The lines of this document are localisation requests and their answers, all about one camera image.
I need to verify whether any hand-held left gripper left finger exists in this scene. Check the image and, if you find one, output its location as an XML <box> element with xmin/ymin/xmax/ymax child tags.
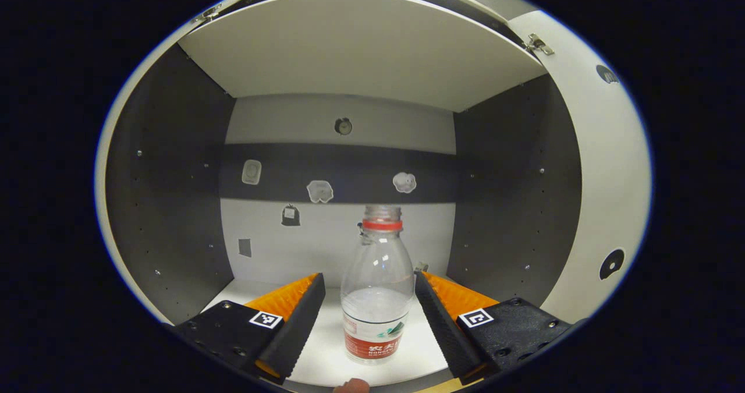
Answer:
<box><xmin>165</xmin><ymin>273</ymin><xmax>327</xmax><ymax>385</ymax></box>

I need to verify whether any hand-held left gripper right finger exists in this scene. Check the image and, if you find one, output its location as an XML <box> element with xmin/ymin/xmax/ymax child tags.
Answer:
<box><xmin>415</xmin><ymin>271</ymin><xmax>574</xmax><ymax>387</ymax></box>

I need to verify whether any clear plastic bottle red label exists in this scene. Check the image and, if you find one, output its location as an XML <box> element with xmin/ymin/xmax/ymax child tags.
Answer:
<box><xmin>340</xmin><ymin>205</ymin><xmax>416</xmax><ymax>366</ymax></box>

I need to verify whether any white cabinet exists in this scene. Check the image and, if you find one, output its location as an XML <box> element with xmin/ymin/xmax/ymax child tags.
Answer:
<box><xmin>102</xmin><ymin>0</ymin><xmax>583</xmax><ymax>385</ymax></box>

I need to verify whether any white cabinet shelf board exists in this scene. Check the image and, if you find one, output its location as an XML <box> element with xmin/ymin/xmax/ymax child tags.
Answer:
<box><xmin>178</xmin><ymin>0</ymin><xmax>548</xmax><ymax>113</ymax></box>

